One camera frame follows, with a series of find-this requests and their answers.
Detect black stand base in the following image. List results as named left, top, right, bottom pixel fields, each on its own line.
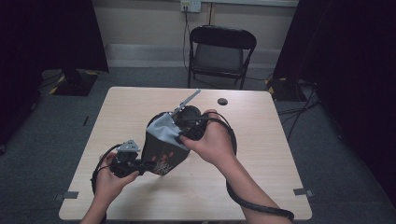
left=264, top=77, right=301, bottom=103
left=49, top=68, right=101, bottom=97

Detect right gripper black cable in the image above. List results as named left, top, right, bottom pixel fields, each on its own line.
left=178, top=111, right=295, bottom=222

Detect black floor cables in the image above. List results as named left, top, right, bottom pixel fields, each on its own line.
left=276, top=79, right=322, bottom=142

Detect black curtain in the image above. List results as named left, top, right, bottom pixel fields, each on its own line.
left=274, top=0, right=396, bottom=199
left=0, top=0, right=109, bottom=147

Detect person's right hand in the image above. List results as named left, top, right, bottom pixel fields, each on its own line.
left=180, top=108, right=237, bottom=169

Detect person's left hand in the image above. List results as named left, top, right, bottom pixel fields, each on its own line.
left=94, top=152, right=140, bottom=203

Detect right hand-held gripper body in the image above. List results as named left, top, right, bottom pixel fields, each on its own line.
left=170, top=89, right=209, bottom=141

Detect grey cloth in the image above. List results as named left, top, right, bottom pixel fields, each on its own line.
left=145, top=112, right=191, bottom=152

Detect grey tape strip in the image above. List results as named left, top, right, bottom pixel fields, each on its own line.
left=53, top=190, right=80, bottom=202
left=292, top=188, right=315, bottom=198

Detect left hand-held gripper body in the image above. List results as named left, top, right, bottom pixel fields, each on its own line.
left=109, top=139, right=146, bottom=179

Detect black wall cable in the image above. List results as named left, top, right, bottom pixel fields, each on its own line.
left=182, top=5, right=191, bottom=73

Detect black folding chair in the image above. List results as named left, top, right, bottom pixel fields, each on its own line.
left=187, top=25, right=258, bottom=91

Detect black floral tray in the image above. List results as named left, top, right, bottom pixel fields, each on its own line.
left=141, top=111, right=191, bottom=176

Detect white wall outlet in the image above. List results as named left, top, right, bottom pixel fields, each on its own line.
left=179, top=0, right=203, bottom=14

